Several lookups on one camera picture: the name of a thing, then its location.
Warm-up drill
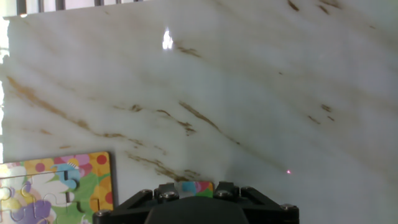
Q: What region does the colourful fairy puzzle board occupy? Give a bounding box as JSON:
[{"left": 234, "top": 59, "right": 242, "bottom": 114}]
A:
[{"left": 0, "top": 151, "right": 114, "bottom": 224}]

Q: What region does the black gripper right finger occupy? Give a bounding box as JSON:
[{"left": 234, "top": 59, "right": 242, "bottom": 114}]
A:
[{"left": 213, "top": 181, "right": 300, "bottom": 224}]

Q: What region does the green puzzle piece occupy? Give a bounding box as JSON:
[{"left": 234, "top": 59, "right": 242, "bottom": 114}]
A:
[{"left": 174, "top": 181, "right": 215, "bottom": 199}]

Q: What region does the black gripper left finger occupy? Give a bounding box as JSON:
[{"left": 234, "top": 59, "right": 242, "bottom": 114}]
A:
[{"left": 92, "top": 182, "right": 180, "bottom": 224}]

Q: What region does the white marble pattern board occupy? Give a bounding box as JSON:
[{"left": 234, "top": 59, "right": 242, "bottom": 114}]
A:
[{"left": 0, "top": 0, "right": 398, "bottom": 224}]

